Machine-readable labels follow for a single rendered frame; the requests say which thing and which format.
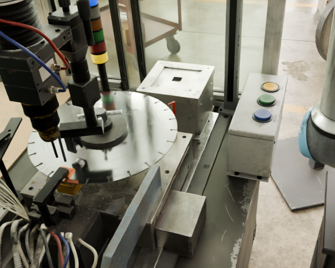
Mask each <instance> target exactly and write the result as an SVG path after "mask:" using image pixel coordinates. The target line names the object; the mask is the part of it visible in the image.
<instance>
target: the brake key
mask: <svg viewBox="0 0 335 268"><path fill-rule="evenodd" d="M254 117H255V118H256V119H258V120H261V121H266V120H269V119H270V118H271V112H270V111H268V110H265V109H259V110H257V111H255V113H254Z"/></svg>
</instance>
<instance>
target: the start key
mask: <svg viewBox="0 0 335 268"><path fill-rule="evenodd" d="M259 102H260V103H261V104H264V105H271V104H273V103H274V102H275V98H274V96H272V95H269V94H264V95H261V96H260V97H259Z"/></svg>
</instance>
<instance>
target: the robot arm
mask: <svg viewBox="0 0 335 268"><path fill-rule="evenodd" d="M298 148H299V150H300V152H301V153H302V155H304V156H305V157H307V158H310V159H312V160H313V161H314V162H316V163H322V164H325V165H328V166H330V167H333V168H335V6H334V13H333V20H332V27H331V35H330V42H329V49H328V56H327V61H326V67H325V75H324V82H323V89H322V96H321V100H320V101H318V102H317V103H316V104H315V105H314V106H312V107H310V108H309V109H308V110H307V111H306V113H305V115H304V117H303V119H302V121H301V124H300V130H299V133H298Z"/></svg>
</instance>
